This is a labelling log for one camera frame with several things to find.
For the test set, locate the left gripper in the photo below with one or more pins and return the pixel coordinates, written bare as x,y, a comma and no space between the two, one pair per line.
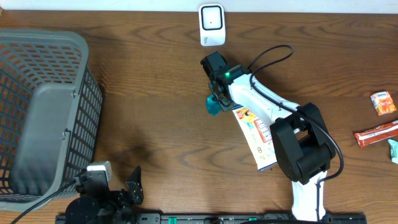
135,194

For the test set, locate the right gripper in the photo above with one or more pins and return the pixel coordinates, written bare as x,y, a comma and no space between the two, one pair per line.
226,106

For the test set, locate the blue mouthwash bottle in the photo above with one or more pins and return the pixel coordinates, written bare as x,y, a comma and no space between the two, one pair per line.
212,105

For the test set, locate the cream snack bag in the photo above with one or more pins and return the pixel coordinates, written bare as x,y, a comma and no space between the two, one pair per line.
258,136

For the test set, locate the red snack bar wrapper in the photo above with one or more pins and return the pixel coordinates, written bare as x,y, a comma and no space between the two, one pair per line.
379,133

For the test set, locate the small orange packet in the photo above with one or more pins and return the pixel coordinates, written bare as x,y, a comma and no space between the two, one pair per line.
383,103

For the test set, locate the light blue wipes packet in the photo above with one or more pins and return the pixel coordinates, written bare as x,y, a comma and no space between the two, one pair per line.
393,150

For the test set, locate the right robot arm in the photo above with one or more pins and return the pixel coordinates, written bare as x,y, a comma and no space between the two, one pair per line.
302,145

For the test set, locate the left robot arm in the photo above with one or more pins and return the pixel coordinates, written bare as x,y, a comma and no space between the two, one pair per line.
97,203

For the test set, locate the white barcode scanner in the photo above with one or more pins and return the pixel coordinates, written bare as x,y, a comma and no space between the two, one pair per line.
212,25

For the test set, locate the grey plastic shopping basket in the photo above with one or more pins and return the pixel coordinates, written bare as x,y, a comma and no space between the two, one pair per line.
50,111

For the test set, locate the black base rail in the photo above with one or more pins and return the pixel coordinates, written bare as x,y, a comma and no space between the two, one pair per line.
156,218

